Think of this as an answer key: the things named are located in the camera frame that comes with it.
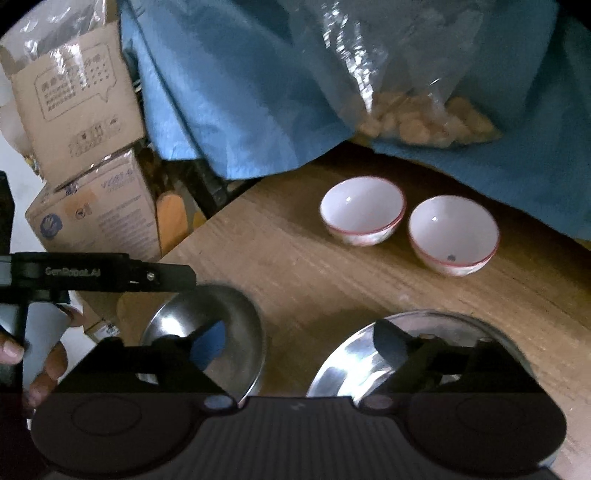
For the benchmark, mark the blue cloth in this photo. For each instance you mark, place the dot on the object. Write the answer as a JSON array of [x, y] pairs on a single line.
[[231, 83]]

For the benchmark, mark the orange oblong object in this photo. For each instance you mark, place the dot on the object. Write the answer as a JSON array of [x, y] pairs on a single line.
[[171, 226]]

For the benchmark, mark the large steel bowl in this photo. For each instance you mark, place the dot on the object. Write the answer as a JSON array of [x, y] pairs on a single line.
[[351, 364]]

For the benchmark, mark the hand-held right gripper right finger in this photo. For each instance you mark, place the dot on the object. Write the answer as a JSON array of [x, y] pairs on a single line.
[[392, 344]]

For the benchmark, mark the person's left hand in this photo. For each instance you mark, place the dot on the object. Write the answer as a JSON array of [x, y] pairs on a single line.
[[55, 364]]

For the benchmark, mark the clear bag of snacks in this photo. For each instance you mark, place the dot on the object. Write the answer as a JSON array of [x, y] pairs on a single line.
[[415, 115]]

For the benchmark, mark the cardboard box blue logo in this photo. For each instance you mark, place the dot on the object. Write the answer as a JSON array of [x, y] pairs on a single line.
[[106, 217]]

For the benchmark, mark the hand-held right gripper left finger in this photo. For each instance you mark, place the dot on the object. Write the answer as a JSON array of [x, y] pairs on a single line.
[[210, 346]]

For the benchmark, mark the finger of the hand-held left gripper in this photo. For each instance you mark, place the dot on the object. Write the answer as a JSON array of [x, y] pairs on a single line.
[[161, 277]]

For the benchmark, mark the white bowl red rim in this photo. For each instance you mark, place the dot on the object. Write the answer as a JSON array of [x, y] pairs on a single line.
[[362, 207], [452, 230]]

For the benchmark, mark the clear empty plastic bag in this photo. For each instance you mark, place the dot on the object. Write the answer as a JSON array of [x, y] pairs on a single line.
[[46, 27]]

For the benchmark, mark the open brown cardboard box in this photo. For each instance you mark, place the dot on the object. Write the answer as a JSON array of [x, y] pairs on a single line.
[[78, 106]]

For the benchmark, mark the cardboard box white label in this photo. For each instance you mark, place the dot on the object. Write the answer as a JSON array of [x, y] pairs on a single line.
[[104, 321]]

